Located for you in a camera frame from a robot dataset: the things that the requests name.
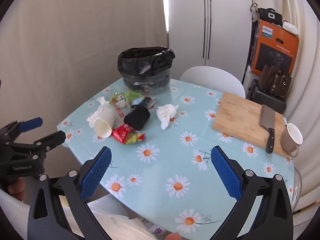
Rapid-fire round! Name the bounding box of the beige mug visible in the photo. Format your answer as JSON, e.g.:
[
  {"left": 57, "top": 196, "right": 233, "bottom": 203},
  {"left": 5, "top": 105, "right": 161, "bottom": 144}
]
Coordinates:
[{"left": 280, "top": 123, "right": 303, "bottom": 158}]

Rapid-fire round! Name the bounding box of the clear plastic chair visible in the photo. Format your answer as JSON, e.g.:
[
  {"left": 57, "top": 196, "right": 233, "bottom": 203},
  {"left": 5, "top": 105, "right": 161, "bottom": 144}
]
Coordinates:
[{"left": 290, "top": 167, "right": 303, "bottom": 213}]

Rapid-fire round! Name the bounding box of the grey bag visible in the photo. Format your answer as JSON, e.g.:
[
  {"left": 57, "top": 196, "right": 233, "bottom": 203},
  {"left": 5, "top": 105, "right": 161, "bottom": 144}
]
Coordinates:
[{"left": 250, "top": 3, "right": 260, "bottom": 23}]

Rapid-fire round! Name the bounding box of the trash bin with black bag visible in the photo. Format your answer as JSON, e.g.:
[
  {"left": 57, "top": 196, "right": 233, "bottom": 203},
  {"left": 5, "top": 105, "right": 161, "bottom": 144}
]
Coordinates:
[{"left": 117, "top": 46, "right": 175, "bottom": 96}]

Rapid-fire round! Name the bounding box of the steel cleaver with black handle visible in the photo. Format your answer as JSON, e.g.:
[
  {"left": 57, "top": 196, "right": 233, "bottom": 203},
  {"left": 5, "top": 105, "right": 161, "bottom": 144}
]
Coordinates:
[{"left": 259, "top": 104, "right": 276, "bottom": 154}]

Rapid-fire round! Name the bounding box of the white cloth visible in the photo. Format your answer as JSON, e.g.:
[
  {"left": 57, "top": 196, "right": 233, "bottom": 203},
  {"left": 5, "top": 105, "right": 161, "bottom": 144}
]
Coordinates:
[{"left": 87, "top": 200, "right": 160, "bottom": 240}]

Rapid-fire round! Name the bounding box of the white curtain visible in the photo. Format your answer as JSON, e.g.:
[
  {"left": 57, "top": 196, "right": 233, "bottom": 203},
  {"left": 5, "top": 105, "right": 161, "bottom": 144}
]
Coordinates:
[{"left": 250, "top": 0, "right": 320, "bottom": 213}]

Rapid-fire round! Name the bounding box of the brown handbag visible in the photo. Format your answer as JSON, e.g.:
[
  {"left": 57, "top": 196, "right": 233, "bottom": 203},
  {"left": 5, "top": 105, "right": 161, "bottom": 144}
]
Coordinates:
[{"left": 259, "top": 64, "right": 292, "bottom": 99}]

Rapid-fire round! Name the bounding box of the orange cardboard box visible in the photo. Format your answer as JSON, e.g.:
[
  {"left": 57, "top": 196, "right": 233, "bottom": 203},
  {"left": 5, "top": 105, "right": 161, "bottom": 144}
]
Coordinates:
[{"left": 249, "top": 20, "right": 300, "bottom": 80}]

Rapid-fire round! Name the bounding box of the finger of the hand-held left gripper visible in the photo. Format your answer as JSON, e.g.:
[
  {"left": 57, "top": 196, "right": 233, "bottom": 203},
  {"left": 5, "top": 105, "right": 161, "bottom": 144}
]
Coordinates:
[
  {"left": 10, "top": 131, "right": 67, "bottom": 155},
  {"left": 0, "top": 117, "right": 43, "bottom": 142}
]

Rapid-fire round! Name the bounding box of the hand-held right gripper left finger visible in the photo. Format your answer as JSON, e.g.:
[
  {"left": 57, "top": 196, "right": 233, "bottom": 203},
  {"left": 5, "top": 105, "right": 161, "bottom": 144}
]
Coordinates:
[{"left": 27, "top": 146, "right": 112, "bottom": 240}]

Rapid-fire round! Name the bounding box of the white wardrobe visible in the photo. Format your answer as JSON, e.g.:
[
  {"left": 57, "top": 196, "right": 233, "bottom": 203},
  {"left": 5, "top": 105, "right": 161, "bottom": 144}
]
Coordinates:
[{"left": 168, "top": 0, "right": 253, "bottom": 85}]

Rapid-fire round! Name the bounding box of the dark wrapper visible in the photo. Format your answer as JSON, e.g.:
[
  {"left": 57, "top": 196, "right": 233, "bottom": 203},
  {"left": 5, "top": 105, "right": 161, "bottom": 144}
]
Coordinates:
[{"left": 130, "top": 96, "right": 157, "bottom": 109}]

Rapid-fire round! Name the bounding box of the dark grey suitcase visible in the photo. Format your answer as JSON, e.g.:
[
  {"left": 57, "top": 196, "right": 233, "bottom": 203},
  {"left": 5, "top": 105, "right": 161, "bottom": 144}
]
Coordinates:
[{"left": 246, "top": 79, "right": 287, "bottom": 114}]

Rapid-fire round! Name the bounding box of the white tissue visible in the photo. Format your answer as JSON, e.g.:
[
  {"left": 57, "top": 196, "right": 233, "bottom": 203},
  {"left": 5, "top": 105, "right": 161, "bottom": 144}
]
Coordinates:
[
  {"left": 87, "top": 96, "right": 110, "bottom": 128},
  {"left": 156, "top": 104, "right": 179, "bottom": 130}
]

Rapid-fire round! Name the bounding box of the green and white snack packet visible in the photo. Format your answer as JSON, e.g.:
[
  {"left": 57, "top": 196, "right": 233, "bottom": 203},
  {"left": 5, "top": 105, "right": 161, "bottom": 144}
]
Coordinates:
[{"left": 109, "top": 91, "right": 145, "bottom": 119}]

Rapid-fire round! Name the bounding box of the white paper cup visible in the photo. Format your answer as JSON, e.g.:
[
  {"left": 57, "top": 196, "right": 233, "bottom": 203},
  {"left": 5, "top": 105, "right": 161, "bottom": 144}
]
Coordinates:
[{"left": 93, "top": 105, "right": 118, "bottom": 138}]

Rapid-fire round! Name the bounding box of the beige curtain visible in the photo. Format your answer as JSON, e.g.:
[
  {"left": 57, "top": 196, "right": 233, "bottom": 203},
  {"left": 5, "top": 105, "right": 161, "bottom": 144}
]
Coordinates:
[{"left": 0, "top": 0, "right": 167, "bottom": 213}]

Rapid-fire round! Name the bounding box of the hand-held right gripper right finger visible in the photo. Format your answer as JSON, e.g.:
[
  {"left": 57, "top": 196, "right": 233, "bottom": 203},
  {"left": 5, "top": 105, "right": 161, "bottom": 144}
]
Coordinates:
[{"left": 211, "top": 145, "right": 293, "bottom": 240}]

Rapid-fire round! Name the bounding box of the black cup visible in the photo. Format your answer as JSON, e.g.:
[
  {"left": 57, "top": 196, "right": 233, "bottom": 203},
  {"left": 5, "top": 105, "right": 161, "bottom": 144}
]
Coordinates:
[{"left": 123, "top": 105, "right": 151, "bottom": 131}]

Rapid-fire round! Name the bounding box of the person's left hand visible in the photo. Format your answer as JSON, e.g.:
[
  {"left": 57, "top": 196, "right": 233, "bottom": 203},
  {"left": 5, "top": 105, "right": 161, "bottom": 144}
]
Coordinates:
[{"left": 7, "top": 177, "right": 26, "bottom": 202}]

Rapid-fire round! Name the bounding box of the white chair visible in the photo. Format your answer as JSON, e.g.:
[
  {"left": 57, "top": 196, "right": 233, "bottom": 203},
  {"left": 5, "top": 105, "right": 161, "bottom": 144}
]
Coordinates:
[{"left": 180, "top": 66, "right": 246, "bottom": 98}]

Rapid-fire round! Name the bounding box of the wooden cutting board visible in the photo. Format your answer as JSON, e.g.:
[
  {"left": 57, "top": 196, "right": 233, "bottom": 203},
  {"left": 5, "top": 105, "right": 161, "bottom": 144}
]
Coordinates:
[{"left": 212, "top": 92, "right": 292, "bottom": 158}]

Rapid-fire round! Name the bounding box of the white pouch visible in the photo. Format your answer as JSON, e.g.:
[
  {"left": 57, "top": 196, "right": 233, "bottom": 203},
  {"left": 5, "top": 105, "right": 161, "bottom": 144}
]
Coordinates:
[{"left": 282, "top": 20, "right": 298, "bottom": 35}]

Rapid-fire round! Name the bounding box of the red snack wrapper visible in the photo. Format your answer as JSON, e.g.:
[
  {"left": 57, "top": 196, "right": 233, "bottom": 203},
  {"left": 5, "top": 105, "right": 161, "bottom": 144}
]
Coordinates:
[{"left": 111, "top": 124, "right": 146, "bottom": 145}]

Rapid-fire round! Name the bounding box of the black bag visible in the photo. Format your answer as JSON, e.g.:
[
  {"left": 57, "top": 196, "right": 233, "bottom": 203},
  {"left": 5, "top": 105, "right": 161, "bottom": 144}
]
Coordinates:
[{"left": 257, "top": 7, "right": 283, "bottom": 27}]

